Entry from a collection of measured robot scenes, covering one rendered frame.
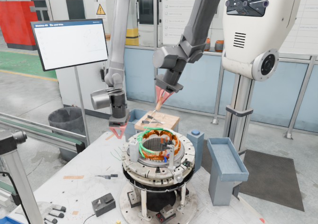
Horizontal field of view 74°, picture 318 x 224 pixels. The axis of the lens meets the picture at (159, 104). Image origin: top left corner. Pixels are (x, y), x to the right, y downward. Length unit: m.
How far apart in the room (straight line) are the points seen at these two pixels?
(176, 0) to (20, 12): 2.66
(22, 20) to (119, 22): 3.68
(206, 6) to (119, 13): 0.39
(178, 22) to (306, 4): 1.44
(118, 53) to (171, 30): 2.30
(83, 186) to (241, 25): 1.12
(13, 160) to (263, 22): 0.94
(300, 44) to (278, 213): 1.83
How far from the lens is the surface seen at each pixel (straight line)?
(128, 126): 1.22
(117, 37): 0.85
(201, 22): 0.63
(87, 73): 3.31
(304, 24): 2.95
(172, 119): 1.22
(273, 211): 2.33
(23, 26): 4.48
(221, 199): 1.15
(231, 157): 1.07
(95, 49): 1.82
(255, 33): 0.98
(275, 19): 0.96
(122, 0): 0.90
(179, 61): 0.72
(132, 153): 0.86
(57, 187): 1.33
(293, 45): 2.97
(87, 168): 1.39
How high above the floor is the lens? 1.68
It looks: 26 degrees down
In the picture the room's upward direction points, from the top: straight up
